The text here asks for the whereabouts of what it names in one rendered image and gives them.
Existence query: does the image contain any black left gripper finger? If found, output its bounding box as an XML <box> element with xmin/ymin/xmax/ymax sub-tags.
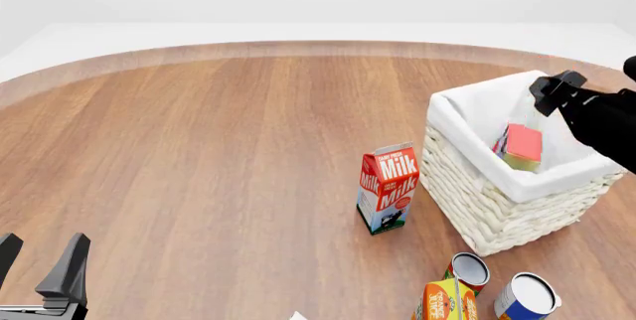
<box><xmin>34</xmin><ymin>232</ymin><xmax>92</xmax><ymax>308</ymax></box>
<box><xmin>0</xmin><ymin>233</ymin><xmax>25</xmax><ymax>288</ymax></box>

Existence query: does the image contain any red-topped yellow food box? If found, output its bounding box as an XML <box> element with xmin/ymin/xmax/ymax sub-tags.
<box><xmin>501</xmin><ymin>122</ymin><xmax>545</xmax><ymax>174</ymax></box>

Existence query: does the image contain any orange juice carton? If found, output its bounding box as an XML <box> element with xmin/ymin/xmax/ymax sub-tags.
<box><xmin>410</xmin><ymin>278</ymin><xmax>479</xmax><ymax>320</ymax></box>

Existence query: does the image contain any red and white milk carton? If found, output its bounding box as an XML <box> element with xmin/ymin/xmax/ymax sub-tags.
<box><xmin>355</xmin><ymin>140</ymin><xmax>421</xmax><ymax>237</ymax></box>

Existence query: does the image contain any blue and red food box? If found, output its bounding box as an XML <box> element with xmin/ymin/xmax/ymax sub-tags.
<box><xmin>491</xmin><ymin>123</ymin><xmax>513</xmax><ymax>159</ymax></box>

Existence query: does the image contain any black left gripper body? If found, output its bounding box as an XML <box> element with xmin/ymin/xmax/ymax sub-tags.
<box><xmin>0</xmin><ymin>303</ymin><xmax>89</xmax><ymax>320</ymax></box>

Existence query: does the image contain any blue and white labelled tin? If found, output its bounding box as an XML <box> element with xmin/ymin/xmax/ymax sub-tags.
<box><xmin>493</xmin><ymin>271</ymin><xmax>563</xmax><ymax>320</ymax></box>

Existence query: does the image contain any red-labelled tin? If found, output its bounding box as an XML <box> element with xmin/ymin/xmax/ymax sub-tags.
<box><xmin>443</xmin><ymin>251</ymin><xmax>492</xmax><ymax>298</ymax></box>

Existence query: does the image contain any white woven basket with liner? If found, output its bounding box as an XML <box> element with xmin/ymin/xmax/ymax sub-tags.
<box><xmin>420</xmin><ymin>70</ymin><xmax>628</xmax><ymax>257</ymax></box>

